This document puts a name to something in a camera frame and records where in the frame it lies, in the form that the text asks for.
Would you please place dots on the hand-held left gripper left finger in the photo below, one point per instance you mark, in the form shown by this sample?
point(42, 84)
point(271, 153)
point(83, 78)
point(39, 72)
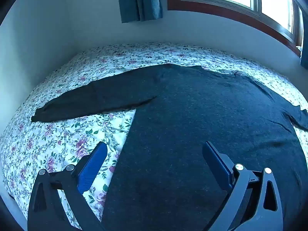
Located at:
point(91, 168)

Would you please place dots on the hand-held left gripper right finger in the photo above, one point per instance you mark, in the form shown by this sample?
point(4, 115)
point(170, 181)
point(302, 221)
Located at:
point(216, 163)

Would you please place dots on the dark grey sweater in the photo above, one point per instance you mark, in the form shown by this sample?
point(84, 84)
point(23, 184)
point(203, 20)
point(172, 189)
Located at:
point(192, 125)

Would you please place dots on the floral bedsheet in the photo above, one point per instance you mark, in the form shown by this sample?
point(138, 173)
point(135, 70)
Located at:
point(60, 137)

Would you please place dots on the blue curtain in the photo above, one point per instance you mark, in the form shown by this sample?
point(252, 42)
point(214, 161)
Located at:
point(139, 0)
point(305, 61)

